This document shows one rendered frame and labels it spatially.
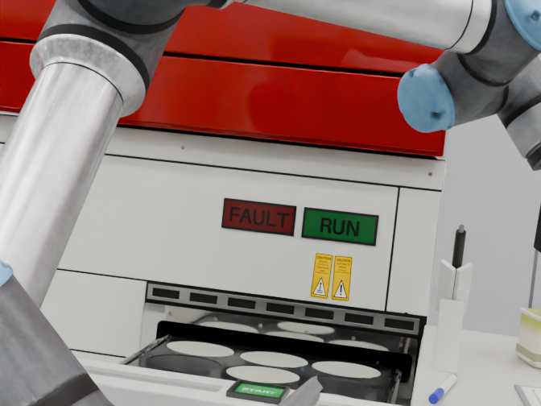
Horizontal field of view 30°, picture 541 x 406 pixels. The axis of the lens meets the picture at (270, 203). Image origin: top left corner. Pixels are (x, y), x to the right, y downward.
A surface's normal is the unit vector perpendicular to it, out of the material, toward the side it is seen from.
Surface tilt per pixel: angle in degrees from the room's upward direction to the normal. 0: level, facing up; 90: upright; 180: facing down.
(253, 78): 90
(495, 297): 90
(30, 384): 56
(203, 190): 90
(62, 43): 98
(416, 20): 123
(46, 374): 50
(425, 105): 108
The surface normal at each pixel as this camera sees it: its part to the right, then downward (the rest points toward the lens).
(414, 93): -0.82, 0.25
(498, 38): 0.16, 0.63
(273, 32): -0.18, 0.04
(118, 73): 0.41, 0.47
